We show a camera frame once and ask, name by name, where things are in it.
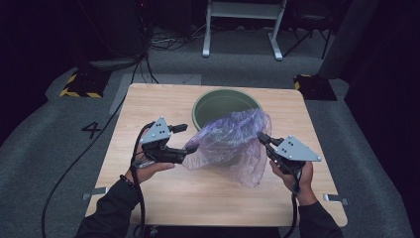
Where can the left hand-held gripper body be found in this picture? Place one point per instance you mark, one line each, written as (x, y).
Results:
(157, 139)

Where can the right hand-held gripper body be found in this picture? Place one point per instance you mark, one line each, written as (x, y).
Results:
(294, 152)

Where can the purple plastic bag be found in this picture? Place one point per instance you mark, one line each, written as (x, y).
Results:
(231, 145)

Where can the green plastic trash bin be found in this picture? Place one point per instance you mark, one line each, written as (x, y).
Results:
(218, 105)

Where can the person's left hand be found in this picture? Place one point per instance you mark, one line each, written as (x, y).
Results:
(147, 170)

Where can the person's right hand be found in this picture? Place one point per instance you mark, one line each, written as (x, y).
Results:
(303, 186)

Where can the black yellow striped base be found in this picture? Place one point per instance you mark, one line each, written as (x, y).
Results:
(85, 82)
(317, 87)

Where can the grey stand base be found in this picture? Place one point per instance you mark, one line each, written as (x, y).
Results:
(112, 62)

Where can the grey column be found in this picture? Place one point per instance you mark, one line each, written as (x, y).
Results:
(346, 39)

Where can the black chair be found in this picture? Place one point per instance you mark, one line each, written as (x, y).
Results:
(310, 20)

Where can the small metal table bracket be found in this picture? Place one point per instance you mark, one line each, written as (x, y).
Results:
(99, 190)
(335, 198)

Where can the white metal stand frame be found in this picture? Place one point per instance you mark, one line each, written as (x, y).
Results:
(242, 10)

